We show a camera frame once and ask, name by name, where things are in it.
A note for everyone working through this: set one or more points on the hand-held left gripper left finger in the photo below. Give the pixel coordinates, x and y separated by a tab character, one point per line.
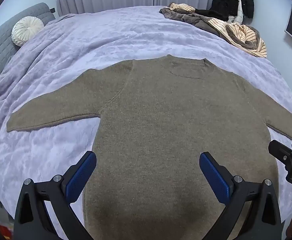
82	173

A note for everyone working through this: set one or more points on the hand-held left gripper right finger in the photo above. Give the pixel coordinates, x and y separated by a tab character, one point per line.
214	175

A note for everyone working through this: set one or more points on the olive knit sweater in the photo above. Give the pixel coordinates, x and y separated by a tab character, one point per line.
166	120

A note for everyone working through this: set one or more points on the lavender fleece blanket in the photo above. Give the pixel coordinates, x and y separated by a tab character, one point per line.
68	52

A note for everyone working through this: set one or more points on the white round pleated pillow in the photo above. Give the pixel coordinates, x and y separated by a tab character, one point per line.
27	31

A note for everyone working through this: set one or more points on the black garment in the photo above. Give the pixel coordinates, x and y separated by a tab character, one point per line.
208	13

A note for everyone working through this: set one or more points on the black puffer jacket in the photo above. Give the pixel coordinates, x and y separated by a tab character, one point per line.
224	5

